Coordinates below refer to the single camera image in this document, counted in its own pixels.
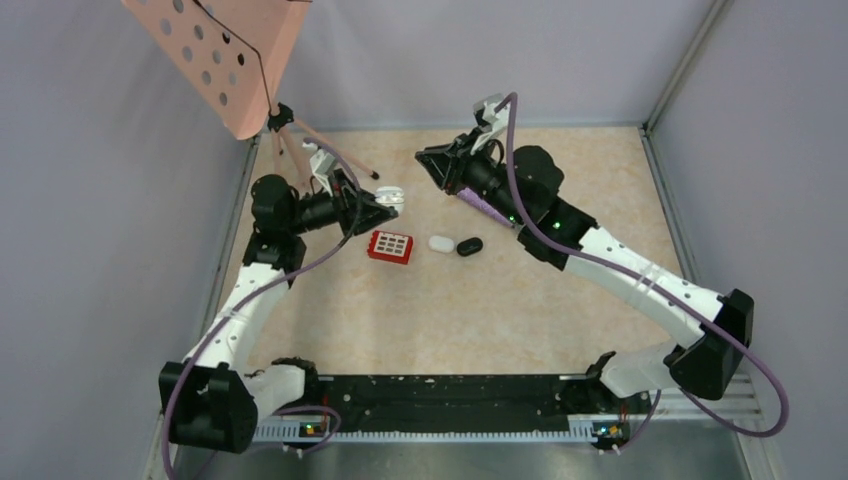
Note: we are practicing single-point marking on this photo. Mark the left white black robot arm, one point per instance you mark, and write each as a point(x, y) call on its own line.
point(252, 311)

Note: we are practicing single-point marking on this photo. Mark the white oval earbud case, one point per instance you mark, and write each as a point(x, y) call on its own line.
point(441, 244)

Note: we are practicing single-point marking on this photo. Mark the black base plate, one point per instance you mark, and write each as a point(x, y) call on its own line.
point(380, 406)

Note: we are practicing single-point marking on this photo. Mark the aluminium front rail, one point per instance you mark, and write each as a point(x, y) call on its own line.
point(593, 437)

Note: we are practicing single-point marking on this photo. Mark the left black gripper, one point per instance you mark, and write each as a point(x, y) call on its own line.
point(361, 213)

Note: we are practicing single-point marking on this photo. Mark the white square earbud case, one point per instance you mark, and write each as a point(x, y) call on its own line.
point(391, 197)

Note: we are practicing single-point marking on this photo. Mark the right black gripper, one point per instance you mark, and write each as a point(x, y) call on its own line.
point(450, 164)

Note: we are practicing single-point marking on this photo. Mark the black earbud charging case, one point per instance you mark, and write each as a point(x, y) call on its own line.
point(469, 246)

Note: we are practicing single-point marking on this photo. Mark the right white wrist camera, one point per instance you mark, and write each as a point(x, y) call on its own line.
point(492, 117)

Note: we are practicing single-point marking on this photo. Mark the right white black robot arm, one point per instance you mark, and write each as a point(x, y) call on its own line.
point(702, 324)

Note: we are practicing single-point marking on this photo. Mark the red grid box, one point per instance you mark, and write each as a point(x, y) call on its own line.
point(390, 247)

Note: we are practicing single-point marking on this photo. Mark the purple glitter microphone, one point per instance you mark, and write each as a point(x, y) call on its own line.
point(477, 202)

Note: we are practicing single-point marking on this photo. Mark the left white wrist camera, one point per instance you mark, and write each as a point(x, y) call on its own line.
point(322, 164)

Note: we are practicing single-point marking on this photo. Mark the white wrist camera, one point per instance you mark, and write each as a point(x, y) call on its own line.
point(322, 164)
point(492, 117)

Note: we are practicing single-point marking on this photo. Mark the pink perforated music stand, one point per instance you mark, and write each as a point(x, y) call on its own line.
point(233, 53)

